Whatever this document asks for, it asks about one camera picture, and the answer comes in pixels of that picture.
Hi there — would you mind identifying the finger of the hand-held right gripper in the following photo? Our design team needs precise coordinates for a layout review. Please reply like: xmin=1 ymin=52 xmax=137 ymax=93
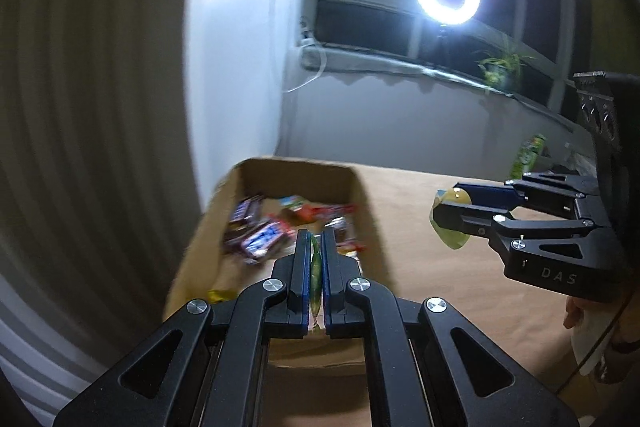
xmin=454 ymin=173 xmax=601 ymax=221
xmin=431 ymin=201 xmax=599 ymax=254

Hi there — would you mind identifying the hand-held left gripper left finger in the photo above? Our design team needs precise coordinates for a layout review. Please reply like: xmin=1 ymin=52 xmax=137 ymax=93
xmin=52 ymin=229 xmax=310 ymax=427

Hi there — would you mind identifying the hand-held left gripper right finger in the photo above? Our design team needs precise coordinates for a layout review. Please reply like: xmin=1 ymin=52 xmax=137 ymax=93
xmin=321 ymin=229 xmax=581 ymax=427

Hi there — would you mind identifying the green candy packet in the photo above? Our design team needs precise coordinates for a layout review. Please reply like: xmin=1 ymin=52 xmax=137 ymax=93
xmin=309 ymin=233 xmax=325 ymax=330

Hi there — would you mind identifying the round green candy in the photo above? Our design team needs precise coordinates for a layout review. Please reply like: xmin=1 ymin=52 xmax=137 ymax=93
xmin=431 ymin=188 xmax=473 ymax=252

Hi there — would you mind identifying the red silver snack packet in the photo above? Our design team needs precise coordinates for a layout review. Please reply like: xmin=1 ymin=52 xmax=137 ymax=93
xmin=325 ymin=217 xmax=368 ymax=258

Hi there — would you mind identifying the large brown chocolate bar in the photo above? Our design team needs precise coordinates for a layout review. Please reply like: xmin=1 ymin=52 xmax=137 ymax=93
xmin=222 ymin=219 xmax=291 ymax=265

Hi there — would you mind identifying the red clear candy packet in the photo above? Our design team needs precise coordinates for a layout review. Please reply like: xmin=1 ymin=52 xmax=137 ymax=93
xmin=300 ymin=203 xmax=358 ymax=223

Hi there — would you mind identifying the small brown chocolate bar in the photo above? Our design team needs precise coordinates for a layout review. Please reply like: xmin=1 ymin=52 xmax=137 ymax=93
xmin=229 ymin=194 xmax=266 ymax=225

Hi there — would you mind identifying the cardboard box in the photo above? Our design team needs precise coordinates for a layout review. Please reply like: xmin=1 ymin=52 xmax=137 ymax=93
xmin=162 ymin=157 xmax=401 ymax=365

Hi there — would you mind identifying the person's right hand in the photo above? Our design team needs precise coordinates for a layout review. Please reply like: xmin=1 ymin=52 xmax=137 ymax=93
xmin=564 ymin=298 xmax=602 ymax=334

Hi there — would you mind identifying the green paper bag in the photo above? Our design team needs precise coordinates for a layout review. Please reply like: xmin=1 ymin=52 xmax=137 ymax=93
xmin=509 ymin=134 xmax=548 ymax=180

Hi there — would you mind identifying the potted spider plant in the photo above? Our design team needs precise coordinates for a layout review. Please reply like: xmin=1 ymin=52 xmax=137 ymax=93
xmin=475 ymin=39 xmax=536 ymax=90

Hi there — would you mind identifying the grey windowsill cover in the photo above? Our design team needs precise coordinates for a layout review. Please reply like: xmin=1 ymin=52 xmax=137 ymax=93
xmin=300 ymin=47 xmax=526 ymax=98

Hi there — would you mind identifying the white panel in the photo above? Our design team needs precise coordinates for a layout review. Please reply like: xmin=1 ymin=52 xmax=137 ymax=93
xmin=185 ymin=0 xmax=301 ymax=208

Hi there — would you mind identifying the white cable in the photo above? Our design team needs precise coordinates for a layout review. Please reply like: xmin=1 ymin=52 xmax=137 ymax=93
xmin=272 ymin=0 xmax=326 ymax=95

